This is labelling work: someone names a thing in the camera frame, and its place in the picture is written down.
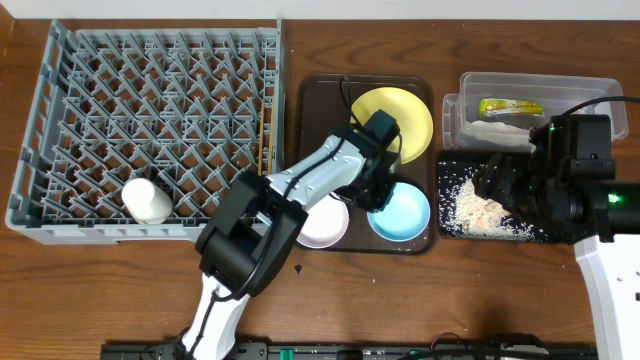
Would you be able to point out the pink white bowl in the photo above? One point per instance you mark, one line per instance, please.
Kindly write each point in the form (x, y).
(325, 225)

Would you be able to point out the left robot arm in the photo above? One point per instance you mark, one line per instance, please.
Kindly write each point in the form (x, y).
(245, 244)

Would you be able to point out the light blue bowl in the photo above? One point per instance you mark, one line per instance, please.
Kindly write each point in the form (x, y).
(405, 215)

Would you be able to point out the wooden chopstick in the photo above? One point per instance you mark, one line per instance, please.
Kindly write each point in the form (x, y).
(272, 134)
(261, 140)

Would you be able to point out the white cup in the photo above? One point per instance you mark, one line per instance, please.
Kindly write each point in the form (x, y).
(146, 202)

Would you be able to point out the dark brown serving tray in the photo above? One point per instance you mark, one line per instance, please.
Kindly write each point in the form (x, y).
(321, 108)

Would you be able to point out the spilled rice waste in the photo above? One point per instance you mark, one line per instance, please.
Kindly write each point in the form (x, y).
(462, 214)

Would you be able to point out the black waste tray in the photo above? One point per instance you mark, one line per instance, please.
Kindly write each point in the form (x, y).
(545, 233)

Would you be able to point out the yellow round plate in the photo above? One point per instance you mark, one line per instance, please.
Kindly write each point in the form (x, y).
(410, 112)

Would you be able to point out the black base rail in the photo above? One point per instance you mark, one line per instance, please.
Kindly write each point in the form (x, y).
(445, 346)

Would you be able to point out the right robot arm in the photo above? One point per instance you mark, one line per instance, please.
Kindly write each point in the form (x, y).
(568, 188)

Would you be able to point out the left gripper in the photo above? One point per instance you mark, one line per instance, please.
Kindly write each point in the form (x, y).
(385, 190)

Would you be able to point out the grey plastic dish rack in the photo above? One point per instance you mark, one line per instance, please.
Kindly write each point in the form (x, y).
(178, 107)

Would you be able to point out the white napkin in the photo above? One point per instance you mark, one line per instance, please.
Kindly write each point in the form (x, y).
(497, 134)

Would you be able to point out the green yellow snack wrapper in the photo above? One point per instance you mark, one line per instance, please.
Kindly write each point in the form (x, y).
(492, 107)

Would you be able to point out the clear plastic bin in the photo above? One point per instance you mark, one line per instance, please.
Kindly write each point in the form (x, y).
(555, 93)

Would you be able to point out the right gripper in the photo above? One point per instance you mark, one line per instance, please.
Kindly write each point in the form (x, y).
(500, 172)

